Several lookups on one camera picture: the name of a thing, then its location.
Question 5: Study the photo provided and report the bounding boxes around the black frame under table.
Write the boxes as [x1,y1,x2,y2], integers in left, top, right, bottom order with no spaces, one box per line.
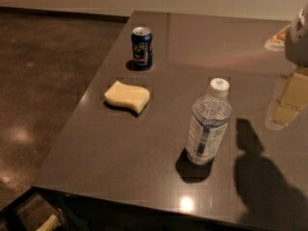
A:
[0,188,89,231]

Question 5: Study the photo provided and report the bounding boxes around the yellow sponge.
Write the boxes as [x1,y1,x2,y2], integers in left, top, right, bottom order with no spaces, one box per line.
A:
[104,81,150,114]

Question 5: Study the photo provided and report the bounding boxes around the clear blue-label plastic bottle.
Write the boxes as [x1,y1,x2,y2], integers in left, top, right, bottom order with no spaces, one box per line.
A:
[185,78,232,165]

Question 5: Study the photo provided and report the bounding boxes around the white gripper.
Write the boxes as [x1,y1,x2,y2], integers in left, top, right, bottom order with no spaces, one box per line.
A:
[264,4,308,131]

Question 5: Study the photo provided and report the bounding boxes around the blue soda can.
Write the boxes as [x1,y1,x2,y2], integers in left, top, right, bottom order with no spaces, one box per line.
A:
[131,26,153,69]

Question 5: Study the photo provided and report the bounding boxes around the pale object under table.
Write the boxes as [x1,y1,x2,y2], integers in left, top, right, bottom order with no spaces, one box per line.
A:
[36,215,61,231]

